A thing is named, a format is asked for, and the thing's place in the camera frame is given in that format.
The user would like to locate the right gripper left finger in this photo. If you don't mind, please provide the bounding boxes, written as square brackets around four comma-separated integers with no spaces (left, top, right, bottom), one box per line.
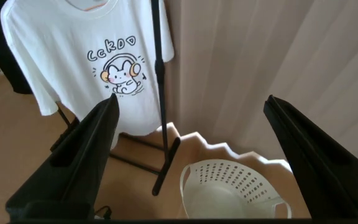
[5,93,120,220]

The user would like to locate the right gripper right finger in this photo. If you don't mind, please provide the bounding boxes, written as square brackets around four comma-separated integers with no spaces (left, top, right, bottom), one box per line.
[263,95,358,218]

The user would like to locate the white garment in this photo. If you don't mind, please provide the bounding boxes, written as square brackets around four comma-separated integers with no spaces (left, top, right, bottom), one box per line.
[0,0,176,149]

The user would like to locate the pink clothes hanger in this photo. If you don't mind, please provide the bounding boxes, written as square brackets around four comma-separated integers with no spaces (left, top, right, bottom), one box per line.
[84,2,108,12]

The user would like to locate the white laundry basket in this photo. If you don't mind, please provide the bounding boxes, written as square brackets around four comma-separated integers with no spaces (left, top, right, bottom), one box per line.
[180,159,293,219]

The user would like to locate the black clothes rack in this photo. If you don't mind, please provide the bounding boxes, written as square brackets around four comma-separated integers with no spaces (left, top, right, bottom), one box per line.
[50,0,181,197]

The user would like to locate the beige curtain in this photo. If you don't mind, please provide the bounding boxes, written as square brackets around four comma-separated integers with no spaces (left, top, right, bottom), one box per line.
[163,0,358,166]

